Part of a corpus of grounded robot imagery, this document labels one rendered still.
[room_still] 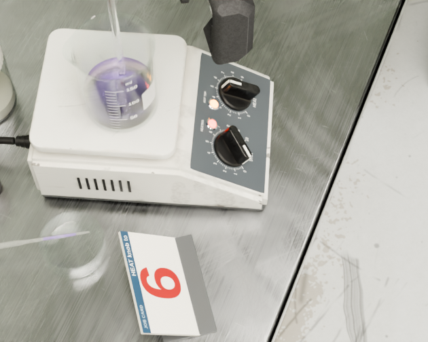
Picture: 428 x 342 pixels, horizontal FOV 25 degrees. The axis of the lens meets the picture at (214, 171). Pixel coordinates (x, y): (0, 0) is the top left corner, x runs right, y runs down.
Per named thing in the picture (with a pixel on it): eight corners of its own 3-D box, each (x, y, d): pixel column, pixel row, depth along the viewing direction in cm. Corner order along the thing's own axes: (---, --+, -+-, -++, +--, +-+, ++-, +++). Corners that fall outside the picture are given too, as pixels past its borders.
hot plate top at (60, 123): (188, 41, 82) (187, 34, 82) (175, 161, 77) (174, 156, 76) (51, 32, 83) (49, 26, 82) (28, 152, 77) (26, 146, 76)
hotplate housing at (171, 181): (272, 91, 89) (277, 40, 82) (265, 216, 83) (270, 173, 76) (38, 77, 90) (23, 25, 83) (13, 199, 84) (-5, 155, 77)
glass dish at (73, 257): (92, 288, 80) (88, 278, 78) (32, 268, 81) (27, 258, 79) (116, 232, 82) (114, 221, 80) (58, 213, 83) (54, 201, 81)
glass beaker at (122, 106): (154, 68, 80) (148, 5, 73) (166, 131, 77) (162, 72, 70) (72, 81, 80) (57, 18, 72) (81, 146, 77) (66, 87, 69)
